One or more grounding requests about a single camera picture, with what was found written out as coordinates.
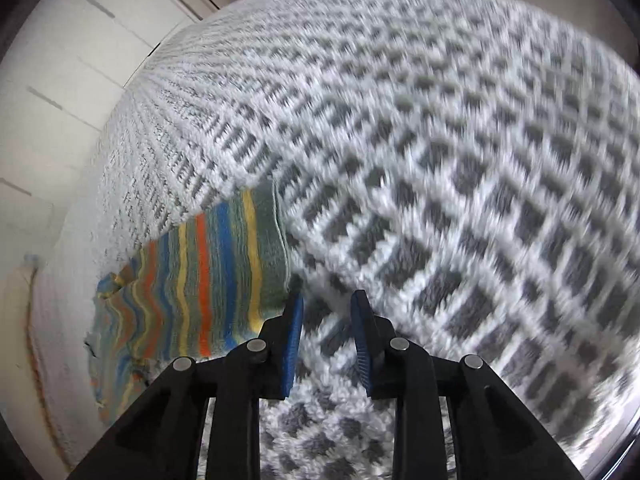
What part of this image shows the grey white checkered blanket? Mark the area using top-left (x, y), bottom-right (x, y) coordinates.
top-left (30, 0), bottom-right (640, 480)

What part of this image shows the white cabinet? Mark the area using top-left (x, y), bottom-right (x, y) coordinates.
top-left (0, 0), bottom-right (286, 241)

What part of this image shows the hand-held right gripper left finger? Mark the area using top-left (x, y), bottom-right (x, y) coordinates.
top-left (66, 291), bottom-right (305, 480)

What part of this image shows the orange patterned bedsheet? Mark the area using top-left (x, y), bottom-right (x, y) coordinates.
top-left (22, 255), bottom-right (71, 466)

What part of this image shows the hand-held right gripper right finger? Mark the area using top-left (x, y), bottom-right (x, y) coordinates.
top-left (350, 290), bottom-right (585, 480)

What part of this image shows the striped knit garment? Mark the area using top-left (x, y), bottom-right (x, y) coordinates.
top-left (88, 180), bottom-right (292, 423)

